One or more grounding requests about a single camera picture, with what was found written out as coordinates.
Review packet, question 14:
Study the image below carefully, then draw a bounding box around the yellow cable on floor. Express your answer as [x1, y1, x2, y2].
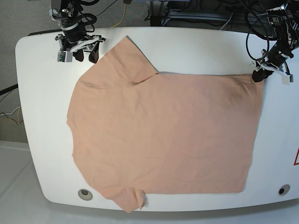
[111, 2, 128, 28]

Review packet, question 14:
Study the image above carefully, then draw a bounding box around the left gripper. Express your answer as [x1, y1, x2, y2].
[252, 44, 293, 82]

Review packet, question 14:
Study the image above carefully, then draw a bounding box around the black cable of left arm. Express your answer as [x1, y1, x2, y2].
[242, 0, 281, 62]

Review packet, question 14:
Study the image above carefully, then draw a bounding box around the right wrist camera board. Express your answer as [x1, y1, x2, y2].
[57, 51, 73, 63]

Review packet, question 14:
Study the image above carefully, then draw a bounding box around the right table cable grommet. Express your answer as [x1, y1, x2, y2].
[278, 184, 290, 196]

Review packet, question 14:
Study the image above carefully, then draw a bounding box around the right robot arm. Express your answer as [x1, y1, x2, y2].
[48, 0, 106, 63]

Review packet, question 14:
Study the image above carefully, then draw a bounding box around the black bar at left edge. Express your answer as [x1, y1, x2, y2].
[0, 84, 18, 96]

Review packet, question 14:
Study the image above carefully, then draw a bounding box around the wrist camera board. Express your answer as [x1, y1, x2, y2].
[57, 51, 73, 63]
[282, 75, 293, 85]

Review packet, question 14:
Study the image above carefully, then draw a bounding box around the aluminium frame rack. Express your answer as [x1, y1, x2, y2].
[149, 0, 257, 30]

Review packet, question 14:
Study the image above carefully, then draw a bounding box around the peach orange T-shirt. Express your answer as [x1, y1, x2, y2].
[67, 37, 264, 213]

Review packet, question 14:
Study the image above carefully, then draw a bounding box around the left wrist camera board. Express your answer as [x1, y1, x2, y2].
[282, 75, 293, 85]

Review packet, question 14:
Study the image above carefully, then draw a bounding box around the table cable grommet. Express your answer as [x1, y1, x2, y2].
[78, 189, 93, 201]
[278, 184, 290, 196]

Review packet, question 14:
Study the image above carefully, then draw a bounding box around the white cable at left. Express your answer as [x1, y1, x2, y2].
[0, 106, 22, 117]

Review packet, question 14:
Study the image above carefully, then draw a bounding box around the red triangle warning sticker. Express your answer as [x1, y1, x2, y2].
[294, 149, 299, 165]

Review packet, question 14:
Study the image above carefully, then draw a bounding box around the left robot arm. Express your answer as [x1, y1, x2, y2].
[249, 0, 299, 84]

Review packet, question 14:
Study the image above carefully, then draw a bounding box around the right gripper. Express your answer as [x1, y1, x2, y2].
[55, 27, 106, 63]

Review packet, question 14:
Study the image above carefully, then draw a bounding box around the left table cable grommet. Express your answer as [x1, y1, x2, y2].
[78, 189, 93, 201]

